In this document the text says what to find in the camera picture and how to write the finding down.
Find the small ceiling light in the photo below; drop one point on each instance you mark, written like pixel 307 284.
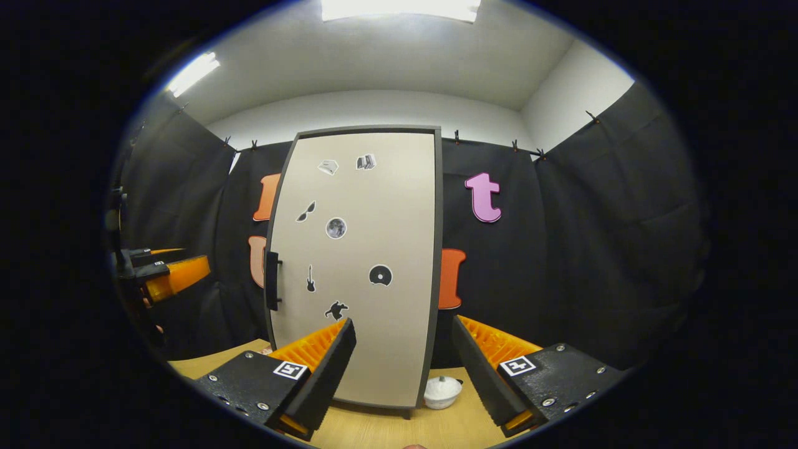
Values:
pixel 193 72

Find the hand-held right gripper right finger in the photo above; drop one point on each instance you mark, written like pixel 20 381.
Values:
pixel 483 380

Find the large ceiling light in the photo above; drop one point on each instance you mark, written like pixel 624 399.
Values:
pixel 399 7

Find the beige cabinet door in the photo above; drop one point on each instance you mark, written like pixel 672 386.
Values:
pixel 386 337

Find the grey cabinet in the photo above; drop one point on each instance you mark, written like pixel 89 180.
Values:
pixel 439 249

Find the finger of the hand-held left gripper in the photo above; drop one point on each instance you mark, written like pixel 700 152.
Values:
pixel 143 254
pixel 181 277

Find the black backdrop cloth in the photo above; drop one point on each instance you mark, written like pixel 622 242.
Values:
pixel 592 249

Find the white ceramic lidded jar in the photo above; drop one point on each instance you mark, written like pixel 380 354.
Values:
pixel 441 393

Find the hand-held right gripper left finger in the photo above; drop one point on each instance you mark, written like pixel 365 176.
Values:
pixel 330 380

